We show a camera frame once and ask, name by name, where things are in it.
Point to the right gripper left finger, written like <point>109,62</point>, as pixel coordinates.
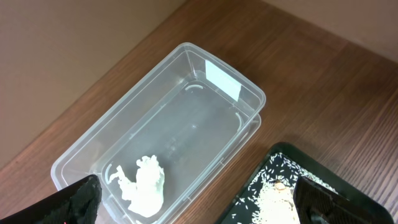
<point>76,204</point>

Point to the white paper napkin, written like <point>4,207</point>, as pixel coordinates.
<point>146,194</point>

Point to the spilled rice food waste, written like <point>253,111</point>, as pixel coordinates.
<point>268,198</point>

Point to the clear plastic bin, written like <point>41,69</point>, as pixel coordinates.
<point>192,111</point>

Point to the black plastic tray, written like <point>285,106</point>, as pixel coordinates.
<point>341,187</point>

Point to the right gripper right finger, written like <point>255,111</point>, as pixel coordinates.
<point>316,204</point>

